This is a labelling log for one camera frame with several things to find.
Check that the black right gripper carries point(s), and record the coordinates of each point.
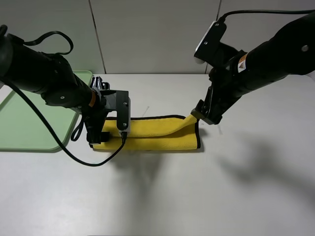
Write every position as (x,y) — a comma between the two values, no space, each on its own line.
(219,97)

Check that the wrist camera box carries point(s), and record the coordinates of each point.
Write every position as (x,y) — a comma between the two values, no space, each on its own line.
(211,50)
(119,101)

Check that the yellow towel with black trim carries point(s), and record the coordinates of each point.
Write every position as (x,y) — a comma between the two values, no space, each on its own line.
(167,133)

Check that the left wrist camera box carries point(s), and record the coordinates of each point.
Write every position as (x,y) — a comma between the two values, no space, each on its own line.
(119,101)

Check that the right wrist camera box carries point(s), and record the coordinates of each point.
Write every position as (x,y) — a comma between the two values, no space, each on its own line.
(211,50)

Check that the green plastic tray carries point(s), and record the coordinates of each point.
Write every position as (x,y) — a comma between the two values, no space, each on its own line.
(21,130)

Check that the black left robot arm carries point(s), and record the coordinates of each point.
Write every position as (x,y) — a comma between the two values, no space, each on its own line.
(51,76)

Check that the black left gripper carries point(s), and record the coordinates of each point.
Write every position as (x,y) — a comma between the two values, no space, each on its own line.
(95,118)

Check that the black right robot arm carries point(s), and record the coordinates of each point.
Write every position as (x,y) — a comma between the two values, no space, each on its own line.
(291,51)

